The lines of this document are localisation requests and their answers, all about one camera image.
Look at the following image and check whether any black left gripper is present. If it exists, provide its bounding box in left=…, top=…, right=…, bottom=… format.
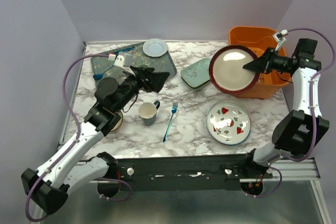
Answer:
left=115, top=65, right=170, bottom=112

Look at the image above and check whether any red rimmed beige plate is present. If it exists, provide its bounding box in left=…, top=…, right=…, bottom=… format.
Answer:
left=208, top=45, right=259, bottom=95

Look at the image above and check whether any watermelon pattern white plate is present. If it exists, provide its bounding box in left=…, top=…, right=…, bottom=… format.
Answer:
left=205, top=100, right=251, bottom=146

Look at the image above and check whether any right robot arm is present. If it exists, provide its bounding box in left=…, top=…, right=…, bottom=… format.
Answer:
left=241, top=38, right=330, bottom=178

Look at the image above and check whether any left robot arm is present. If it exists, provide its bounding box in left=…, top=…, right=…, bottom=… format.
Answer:
left=21, top=67, right=170, bottom=220

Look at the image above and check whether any orange plastic bin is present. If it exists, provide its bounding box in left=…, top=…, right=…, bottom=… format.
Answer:
left=228, top=26, right=291, bottom=99

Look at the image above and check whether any light blue scalloped plate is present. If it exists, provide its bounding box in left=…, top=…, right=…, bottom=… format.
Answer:
left=142, top=38, right=168, bottom=58

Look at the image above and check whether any grey mug white inside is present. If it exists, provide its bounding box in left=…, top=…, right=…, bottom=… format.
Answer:
left=138, top=101, right=161, bottom=126

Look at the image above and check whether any blue metal fork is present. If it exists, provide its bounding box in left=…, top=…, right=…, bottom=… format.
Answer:
left=163, top=102, right=179, bottom=142

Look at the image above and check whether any blue metal knife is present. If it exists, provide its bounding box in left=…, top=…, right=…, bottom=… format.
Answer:
left=110, top=46, right=135, bottom=54

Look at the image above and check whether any dark rimmed beige bowl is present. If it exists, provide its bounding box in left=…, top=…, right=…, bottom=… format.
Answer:
left=111, top=111, right=124, bottom=132

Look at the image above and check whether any lower teal rectangular dish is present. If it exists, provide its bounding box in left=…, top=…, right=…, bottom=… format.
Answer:
left=181, top=77, right=211, bottom=91

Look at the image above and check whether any teal rectangular dish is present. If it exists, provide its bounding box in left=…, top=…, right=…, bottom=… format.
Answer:
left=181, top=58, right=211, bottom=87
left=181, top=77, right=211, bottom=91

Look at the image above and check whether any floral teal serving tray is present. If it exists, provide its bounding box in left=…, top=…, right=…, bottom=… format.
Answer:
left=91, top=42, right=177, bottom=84

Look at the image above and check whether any upper teal rectangular dish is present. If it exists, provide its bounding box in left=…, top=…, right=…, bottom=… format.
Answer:
left=181, top=58, right=211, bottom=87

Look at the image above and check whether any blue metal spoon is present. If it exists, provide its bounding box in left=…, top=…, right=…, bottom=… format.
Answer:
left=93, top=66, right=113, bottom=80

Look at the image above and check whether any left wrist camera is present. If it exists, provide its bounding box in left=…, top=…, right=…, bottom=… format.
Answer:
left=108, top=52, right=133, bottom=68

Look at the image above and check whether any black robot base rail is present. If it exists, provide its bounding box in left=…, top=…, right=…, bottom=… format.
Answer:
left=86, top=153, right=279, bottom=192

